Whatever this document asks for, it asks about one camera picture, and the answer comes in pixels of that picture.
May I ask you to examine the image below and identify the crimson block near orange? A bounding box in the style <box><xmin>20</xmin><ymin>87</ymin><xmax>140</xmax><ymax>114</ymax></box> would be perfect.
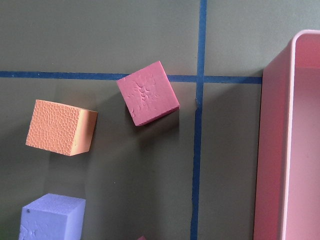
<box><xmin>116</xmin><ymin>61</ymin><xmax>180</xmax><ymax>126</ymax></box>

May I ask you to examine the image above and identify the brown paper table cover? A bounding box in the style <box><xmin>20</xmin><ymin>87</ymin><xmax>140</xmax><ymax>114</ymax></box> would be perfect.
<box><xmin>0</xmin><ymin>0</ymin><xmax>320</xmax><ymax>240</ymax></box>

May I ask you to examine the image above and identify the orange block right side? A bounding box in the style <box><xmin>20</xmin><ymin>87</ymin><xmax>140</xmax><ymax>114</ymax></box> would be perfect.
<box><xmin>25</xmin><ymin>99</ymin><xmax>98</xmax><ymax>156</ymax></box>

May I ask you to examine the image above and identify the crimson block near purple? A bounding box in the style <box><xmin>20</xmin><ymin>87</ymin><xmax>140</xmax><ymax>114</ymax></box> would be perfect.
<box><xmin>137</xmin><ymin>236</ymin><xmax>147</xmax><ymax>240</ymax></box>

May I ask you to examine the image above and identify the purple block right side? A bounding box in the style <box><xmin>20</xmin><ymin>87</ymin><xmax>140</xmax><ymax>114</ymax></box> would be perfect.
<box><xmin>18</xmin><ymin>193</ymin><xmax>86</xmax><ymax>240</ymax></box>

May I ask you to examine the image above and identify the pink plastic tray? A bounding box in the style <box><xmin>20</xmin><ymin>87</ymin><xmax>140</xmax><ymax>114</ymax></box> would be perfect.
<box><xmin>253</xmin><ymin>29</ymin><xmax>320</xmax><ymax>240</ymax></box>

